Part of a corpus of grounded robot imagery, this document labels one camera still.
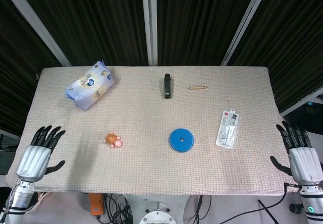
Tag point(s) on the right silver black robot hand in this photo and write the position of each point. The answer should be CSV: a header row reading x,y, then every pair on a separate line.
x,y
302,161

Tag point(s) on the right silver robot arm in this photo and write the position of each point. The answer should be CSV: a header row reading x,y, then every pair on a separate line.
x,y
311,201

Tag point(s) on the black monitor device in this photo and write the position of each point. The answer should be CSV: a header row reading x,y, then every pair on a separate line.
x,y
306,115

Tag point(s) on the small wooden stick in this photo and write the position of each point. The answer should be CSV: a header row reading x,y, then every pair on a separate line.
x,y
198,87

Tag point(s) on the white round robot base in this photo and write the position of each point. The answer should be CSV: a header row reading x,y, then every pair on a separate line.
x,y
157,214

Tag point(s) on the orange power strip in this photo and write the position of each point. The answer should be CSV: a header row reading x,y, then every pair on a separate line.
x,y
96,207

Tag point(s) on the orange pink toy figure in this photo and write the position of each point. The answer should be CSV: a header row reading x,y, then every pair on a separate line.
x,y
113,139

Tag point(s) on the beige textured table mat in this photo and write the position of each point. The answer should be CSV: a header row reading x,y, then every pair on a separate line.
x,y
151,158

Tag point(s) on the grey metal frame post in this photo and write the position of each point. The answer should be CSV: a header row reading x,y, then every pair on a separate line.
x,y
35,23
149,23
246,23

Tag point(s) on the black stapler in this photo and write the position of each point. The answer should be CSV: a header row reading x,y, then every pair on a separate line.
x,y
167,85

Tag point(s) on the blue round disc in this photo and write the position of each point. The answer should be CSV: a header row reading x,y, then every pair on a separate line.
x,y
181,140

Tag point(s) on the blue white snack bag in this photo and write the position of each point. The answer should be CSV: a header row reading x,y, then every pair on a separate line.
x,y
88,87

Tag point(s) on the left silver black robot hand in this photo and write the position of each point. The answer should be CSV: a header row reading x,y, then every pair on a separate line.
x,y
34,158

